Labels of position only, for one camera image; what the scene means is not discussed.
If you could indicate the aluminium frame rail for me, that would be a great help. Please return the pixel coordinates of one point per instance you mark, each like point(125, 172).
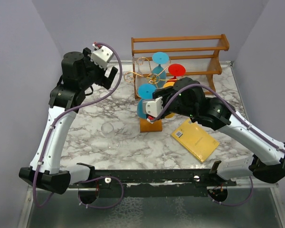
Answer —
point(145, 180)

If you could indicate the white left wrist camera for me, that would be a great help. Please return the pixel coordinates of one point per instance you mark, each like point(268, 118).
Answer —
point(101, 56)

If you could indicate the wooden shelf rack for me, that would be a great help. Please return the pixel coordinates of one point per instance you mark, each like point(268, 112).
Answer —
point(198, 54)

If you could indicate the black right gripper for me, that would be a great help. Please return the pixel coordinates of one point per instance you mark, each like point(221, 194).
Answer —
point(165, 93)

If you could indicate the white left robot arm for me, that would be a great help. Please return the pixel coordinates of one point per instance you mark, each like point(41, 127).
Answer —
point(80, 70)

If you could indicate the gold wire wine glass rack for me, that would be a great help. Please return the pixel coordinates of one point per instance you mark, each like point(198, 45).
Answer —
point(138, 80)

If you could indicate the wooden rack base board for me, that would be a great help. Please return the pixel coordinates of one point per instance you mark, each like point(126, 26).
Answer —
point(146, 127)

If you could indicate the yellow book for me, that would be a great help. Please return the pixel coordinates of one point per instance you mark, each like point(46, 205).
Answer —
point(195, 140)

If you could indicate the red plastic goblet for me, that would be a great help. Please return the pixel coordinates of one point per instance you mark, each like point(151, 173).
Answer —
point(177, 71)

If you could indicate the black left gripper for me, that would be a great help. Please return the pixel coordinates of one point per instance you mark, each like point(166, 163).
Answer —
point(104, 80)

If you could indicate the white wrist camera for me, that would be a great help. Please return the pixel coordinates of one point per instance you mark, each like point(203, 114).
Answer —
point(101, 56)
point(152, 108)

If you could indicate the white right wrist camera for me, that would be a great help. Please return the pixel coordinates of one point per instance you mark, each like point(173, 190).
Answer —
point(152, 108)

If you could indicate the orange plastic goblet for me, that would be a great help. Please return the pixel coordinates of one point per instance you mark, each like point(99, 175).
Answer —
point(169, 83)

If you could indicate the blue plastic goblet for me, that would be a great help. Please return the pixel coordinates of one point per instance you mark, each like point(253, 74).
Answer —
point(145, 91)
point(160, 58)

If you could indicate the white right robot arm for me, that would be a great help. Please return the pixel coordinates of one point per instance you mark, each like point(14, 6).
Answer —
point(204, 106)

